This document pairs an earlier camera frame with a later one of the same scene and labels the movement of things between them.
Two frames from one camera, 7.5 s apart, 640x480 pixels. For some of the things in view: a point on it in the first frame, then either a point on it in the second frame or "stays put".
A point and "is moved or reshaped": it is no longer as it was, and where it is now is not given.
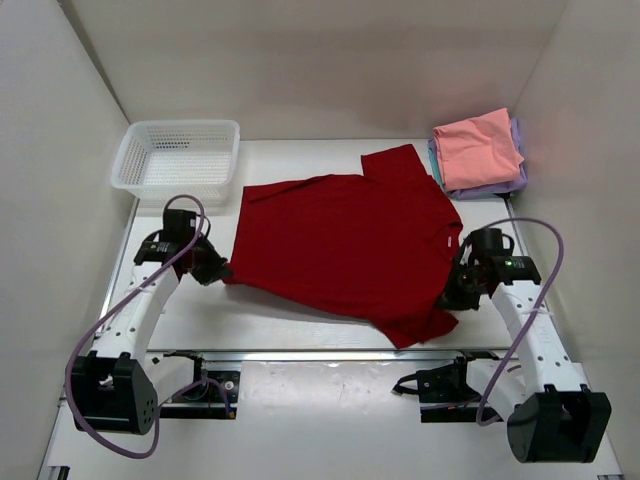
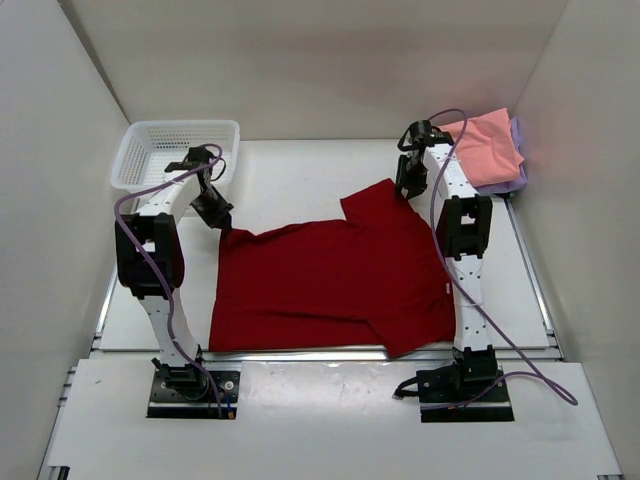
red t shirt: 374,247 is moved or reshaped
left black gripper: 216,269 → 221,218
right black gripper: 450,298 → 412,188
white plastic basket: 158,160 stays put
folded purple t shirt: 498,189 stays put
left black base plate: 212,395 stays put
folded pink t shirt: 478,151 stays put
